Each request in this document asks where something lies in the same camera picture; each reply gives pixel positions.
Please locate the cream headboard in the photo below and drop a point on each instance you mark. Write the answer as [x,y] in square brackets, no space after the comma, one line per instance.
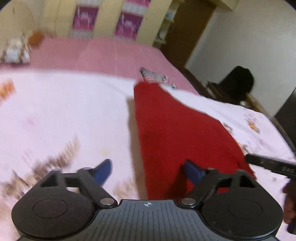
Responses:
[16,18]

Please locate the lower right purple poster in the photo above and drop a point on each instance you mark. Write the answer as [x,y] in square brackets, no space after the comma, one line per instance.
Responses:
[128,25]

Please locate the cream wardrobe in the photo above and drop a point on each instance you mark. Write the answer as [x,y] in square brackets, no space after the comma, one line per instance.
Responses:
[57,17]

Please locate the brown wooden door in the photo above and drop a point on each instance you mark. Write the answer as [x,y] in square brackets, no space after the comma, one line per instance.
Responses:
[190,21]

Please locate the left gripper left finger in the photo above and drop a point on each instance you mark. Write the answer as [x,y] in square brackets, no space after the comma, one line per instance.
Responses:
[63,204]

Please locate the red knitted sweater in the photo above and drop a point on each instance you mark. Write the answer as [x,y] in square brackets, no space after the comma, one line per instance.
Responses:
[170,133]

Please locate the orange checked pillow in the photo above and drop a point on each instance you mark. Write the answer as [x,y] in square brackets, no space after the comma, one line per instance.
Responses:
[36,38]

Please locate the pink mattress cover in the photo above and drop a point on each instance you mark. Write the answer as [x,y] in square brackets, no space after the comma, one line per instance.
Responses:
[103,55]

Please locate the lower left purple poster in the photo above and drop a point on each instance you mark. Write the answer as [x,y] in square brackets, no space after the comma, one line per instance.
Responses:
[84,18]

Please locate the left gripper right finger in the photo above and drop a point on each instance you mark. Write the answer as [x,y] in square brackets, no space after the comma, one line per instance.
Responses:
[234,205]

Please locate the striped folded cloth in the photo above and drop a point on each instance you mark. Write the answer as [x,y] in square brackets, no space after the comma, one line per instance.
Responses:
[152,77]

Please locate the white patterned pillow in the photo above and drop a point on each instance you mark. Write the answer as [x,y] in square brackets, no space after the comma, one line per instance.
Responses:
[16,51]

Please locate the black chair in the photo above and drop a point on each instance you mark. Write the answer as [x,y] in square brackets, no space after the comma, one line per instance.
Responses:
[234,87]

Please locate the white floral bed sheet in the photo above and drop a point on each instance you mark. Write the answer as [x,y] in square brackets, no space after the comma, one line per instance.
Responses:
[70,120]

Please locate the right hand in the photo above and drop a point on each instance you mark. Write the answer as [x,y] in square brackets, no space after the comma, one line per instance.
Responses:
[289,205]

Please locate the purple poster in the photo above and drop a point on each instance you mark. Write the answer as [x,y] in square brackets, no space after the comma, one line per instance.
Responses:
[84,18]
[128,25]

